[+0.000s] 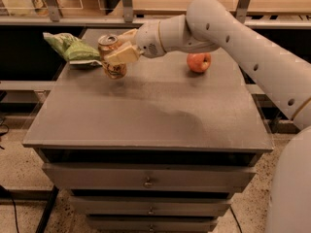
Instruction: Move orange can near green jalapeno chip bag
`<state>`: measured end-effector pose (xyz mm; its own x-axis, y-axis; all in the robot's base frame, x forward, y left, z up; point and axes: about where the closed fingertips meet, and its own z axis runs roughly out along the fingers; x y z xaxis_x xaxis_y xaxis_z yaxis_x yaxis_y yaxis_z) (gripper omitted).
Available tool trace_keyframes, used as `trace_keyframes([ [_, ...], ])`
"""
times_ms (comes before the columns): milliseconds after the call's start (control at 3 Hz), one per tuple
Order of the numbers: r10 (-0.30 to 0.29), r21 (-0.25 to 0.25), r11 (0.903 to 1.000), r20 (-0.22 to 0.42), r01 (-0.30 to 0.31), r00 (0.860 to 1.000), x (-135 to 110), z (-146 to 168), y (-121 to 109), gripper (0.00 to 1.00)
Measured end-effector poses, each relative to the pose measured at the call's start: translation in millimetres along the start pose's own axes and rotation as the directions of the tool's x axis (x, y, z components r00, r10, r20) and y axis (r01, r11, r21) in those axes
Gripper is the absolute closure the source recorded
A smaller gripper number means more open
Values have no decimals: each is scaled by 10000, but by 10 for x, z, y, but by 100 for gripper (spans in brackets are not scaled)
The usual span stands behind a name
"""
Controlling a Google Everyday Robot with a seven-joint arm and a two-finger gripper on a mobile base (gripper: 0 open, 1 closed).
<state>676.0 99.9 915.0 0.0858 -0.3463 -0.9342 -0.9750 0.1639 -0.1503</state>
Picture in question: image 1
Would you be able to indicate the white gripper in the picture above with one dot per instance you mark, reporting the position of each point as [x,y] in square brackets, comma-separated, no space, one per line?
[148,39]

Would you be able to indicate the orange soda can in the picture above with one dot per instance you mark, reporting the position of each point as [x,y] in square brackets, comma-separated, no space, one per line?
[106,44]

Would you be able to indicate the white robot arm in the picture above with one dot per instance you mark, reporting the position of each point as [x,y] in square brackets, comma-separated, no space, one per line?
[282,76]

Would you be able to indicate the green jalapeno chip bag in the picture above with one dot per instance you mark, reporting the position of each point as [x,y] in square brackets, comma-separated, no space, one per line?
[72,49]

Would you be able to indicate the red apple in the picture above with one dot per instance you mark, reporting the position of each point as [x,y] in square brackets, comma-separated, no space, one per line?
[199,62]

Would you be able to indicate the grey drawer cabinet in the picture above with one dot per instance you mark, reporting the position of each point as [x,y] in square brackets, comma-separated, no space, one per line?
[159,113]

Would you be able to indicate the top drawer with knob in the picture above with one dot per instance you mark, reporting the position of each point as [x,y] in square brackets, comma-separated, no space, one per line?
[149,177]

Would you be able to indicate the drawer with knob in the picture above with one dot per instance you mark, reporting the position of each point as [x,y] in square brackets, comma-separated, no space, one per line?
[149,206]
[152,224]
[149,177]

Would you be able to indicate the middle drawer with knob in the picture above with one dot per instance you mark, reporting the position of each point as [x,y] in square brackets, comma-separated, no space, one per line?
[149,206]

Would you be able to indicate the bottom drawer with knob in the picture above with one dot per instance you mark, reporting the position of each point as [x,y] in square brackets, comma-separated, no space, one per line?
[152,224]

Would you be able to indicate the metal railing frame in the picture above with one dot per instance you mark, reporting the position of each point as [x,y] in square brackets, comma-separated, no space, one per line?
[98,12]

